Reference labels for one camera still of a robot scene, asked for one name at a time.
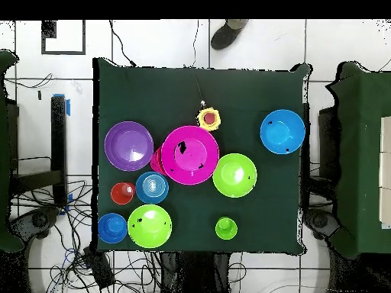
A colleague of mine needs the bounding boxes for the small dark blue bowl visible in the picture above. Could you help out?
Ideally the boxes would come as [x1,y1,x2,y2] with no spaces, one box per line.
[97,212,128,245]

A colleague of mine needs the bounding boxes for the thin black stop-button cable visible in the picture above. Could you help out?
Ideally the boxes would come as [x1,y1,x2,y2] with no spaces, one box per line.
[182,19,206,108]

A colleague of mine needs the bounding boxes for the white box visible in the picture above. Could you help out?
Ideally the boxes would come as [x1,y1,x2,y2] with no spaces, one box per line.
[378,115,391,230]

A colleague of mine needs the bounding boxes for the orange plastic cup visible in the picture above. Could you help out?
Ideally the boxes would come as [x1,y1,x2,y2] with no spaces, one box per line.
[110,182,137,206]

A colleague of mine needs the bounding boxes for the small crimson plastic bowl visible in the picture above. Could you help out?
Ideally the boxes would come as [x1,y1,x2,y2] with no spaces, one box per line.
[150,146,168,176]

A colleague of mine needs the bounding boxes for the neighbouring green covered table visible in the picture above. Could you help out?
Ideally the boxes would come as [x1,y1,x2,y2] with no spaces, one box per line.
[325,60,391,260]
[0,50,24,254]

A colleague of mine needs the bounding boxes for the large pink plastic bowl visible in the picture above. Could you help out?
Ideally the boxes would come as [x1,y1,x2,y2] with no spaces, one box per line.
[160,125,221,186]

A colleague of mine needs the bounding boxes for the person's left foot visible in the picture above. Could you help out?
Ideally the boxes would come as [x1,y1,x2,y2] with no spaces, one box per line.
[210,19,250,51]

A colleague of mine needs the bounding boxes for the wide purple plastic bowl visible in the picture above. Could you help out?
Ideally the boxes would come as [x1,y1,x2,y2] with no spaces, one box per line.
[104,121,155,172]

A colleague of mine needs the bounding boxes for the dark green tablecloth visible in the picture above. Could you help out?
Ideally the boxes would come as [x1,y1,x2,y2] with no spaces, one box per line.
[92,57,312,256]

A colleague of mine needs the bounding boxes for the yellow emergency stop box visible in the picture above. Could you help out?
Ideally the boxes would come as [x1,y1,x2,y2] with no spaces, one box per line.
[195,106,222,133]

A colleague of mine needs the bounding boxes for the black square floor frame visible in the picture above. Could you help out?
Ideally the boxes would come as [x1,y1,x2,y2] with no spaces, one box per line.
[40,20,86,56]

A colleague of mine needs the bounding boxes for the green plastic bowl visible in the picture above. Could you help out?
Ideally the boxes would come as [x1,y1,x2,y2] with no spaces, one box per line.
[127,204,173,249]
[212,153,258,198]

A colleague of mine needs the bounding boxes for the green plastic cup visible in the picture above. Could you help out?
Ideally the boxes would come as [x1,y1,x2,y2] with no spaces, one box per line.
[215,216,238,241]

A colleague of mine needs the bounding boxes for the black metal stand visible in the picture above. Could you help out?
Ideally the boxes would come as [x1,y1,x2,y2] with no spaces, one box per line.
[8,94,69,208]

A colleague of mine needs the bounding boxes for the tangle of black cables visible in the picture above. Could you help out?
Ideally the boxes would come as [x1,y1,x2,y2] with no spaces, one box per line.
[11,179,161,293]

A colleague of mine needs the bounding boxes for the blue straight-sided bowl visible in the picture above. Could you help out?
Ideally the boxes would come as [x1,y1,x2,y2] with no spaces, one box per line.
[134,171,170,205]

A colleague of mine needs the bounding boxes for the black power box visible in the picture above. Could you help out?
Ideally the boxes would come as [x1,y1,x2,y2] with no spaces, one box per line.
[83,246,116,289]

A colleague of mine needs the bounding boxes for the large light blue bowl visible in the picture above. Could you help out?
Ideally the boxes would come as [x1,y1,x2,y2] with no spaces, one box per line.
[260,108,306,156]

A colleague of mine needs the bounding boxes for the black pedestal leg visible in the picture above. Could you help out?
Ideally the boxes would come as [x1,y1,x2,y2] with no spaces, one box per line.
[303,207,340,242]
[8,207,60,242]

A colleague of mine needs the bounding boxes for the black camera cable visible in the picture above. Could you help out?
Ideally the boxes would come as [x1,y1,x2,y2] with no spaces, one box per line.
[108,20,137,67]

